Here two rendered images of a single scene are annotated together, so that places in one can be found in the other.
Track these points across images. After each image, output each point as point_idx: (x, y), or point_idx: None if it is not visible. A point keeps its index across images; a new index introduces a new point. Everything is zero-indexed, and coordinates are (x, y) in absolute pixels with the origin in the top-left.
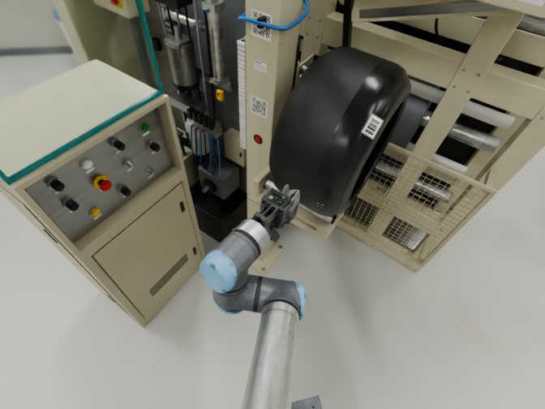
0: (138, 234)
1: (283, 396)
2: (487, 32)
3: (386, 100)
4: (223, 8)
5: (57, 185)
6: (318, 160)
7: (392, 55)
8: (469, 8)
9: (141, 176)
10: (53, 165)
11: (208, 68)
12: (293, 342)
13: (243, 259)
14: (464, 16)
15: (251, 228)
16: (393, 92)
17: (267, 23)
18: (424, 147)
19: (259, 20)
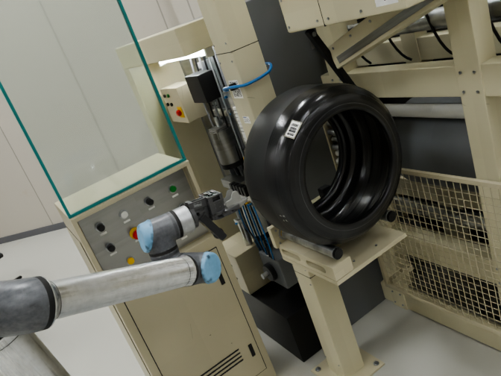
0: (170, 295)
1: (130, 271)
2: (454, 33)
3: (308, 108)
4: None
5: (99, 225)
6: (262, 169)
7: (402, 85)
8: (394, 22)
9: None
10: (96, 207)
11: None
12: (169, 267)
13: (162, 224)
14: (396, 29)
15: (177, 208)
16: (317, 101)
17: (232, 86)
18: (484, 171)
19: (229, 86)
